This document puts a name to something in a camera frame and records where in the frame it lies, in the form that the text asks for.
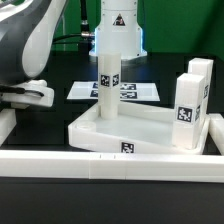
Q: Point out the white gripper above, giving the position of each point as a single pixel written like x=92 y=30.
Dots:
x=34 y=92

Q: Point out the white desk top tray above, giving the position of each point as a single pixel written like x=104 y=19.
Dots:
x=140 y=129

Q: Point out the white left fence block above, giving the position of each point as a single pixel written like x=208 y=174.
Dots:
x=7 y=123

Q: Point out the white fence block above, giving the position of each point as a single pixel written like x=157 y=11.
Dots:
x=7 y=123
x=216 y=130

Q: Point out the white front fence bar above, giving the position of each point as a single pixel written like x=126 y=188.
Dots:
x=86 y=165

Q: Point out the white marker sheet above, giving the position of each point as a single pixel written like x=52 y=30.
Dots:
x=128 y=92

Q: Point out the white right fence block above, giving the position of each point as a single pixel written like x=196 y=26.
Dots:
x=216 y=130

